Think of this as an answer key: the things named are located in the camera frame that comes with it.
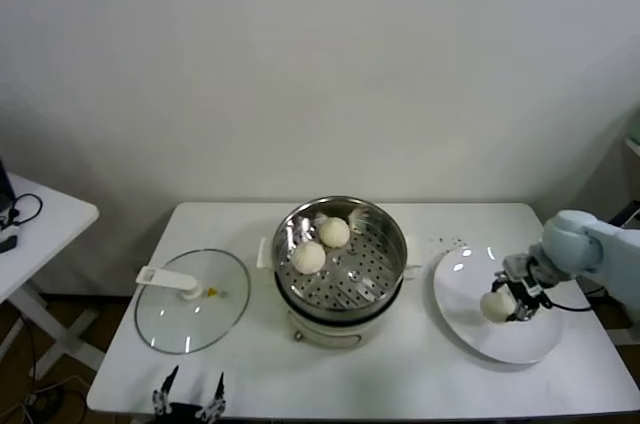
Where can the white side table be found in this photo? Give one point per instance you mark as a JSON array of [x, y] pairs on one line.
[[55, 224]]

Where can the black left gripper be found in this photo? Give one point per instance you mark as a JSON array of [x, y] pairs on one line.
[[185, 414]]

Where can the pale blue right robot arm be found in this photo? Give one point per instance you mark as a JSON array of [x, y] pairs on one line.
[[600, 249]]

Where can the small white adapter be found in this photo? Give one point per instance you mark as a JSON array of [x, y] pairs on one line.
[[9, 231]]

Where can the dark laptop screen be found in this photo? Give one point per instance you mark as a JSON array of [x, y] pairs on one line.
[[5, 189]]

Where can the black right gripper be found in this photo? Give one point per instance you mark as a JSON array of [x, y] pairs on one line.
[[527, 291]]

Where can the black power adapter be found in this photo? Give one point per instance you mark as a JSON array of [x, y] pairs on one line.
[[625, 214]]

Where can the white electric cooker base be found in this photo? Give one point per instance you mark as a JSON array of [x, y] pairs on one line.
[[325, 334]]

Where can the stainless steel steamer basket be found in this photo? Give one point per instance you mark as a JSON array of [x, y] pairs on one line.
[[360, 284]]

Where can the white steamed baozi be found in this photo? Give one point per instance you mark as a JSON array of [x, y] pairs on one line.
[[309, 258], [334, 232], [496, 308]]

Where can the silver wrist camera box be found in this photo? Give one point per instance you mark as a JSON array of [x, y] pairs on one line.
[[517, 265]]

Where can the white round plate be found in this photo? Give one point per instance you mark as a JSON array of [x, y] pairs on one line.
[[460, 304]]

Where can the small black device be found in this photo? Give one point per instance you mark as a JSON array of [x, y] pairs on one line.
[[7, 243]]

